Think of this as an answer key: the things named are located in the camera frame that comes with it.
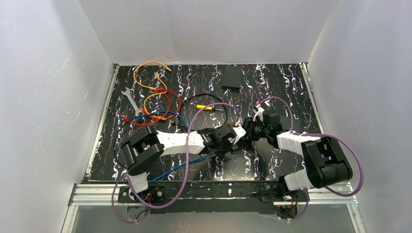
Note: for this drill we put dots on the black box at back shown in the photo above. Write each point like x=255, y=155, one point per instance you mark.
x=232, y=76

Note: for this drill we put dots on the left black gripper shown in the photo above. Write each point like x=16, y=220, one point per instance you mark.
x=226, y=147

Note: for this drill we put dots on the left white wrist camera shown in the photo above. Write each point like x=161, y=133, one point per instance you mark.
x=239, y=132

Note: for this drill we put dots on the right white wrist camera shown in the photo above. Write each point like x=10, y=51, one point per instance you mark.
x=258, y=110

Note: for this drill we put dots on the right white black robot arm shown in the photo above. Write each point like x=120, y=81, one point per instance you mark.
x=325, y=161

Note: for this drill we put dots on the aluminium front rail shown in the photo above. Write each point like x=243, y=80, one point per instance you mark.
x=102, y=194

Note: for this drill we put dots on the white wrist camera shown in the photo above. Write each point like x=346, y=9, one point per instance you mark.
x=258, y=110
x=239, y=132

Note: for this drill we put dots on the yellow handle screwdriver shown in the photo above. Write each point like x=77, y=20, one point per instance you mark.
x=210, y=108

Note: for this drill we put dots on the silver open-end wrench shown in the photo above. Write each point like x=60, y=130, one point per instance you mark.
x=127, y=93

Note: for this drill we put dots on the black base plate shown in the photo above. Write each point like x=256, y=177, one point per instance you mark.
x=217, y=196

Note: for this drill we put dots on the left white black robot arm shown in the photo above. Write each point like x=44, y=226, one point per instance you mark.
x=147, y=145

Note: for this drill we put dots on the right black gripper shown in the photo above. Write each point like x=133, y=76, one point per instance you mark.
x=248, y=129

